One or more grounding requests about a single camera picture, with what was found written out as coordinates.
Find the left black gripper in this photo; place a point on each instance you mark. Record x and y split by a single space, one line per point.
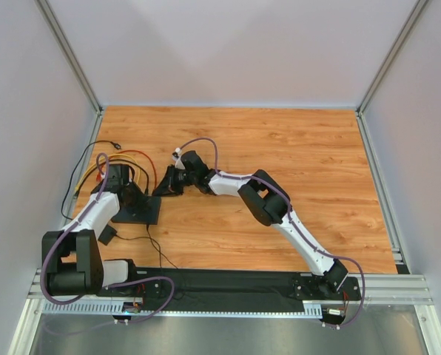
132 197

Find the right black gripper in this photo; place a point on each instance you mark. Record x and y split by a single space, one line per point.
174 178

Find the black network switch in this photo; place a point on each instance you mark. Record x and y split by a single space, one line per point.
146 214

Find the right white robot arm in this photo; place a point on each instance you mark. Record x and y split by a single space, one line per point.
268 203

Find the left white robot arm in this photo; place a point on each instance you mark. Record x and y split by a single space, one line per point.
71 262

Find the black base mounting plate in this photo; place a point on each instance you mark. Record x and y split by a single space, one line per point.
246 291

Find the left aluminium frame post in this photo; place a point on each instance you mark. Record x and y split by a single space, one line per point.
61 39

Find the aluminium frame post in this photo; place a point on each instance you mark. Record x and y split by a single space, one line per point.
392 54
61 39

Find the grey slotted cable duct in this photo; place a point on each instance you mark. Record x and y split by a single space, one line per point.
119 308

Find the front aluminium frame rail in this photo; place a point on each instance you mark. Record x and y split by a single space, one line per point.
396 289

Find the right aluminium frame post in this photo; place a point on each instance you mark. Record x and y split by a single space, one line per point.
392 54

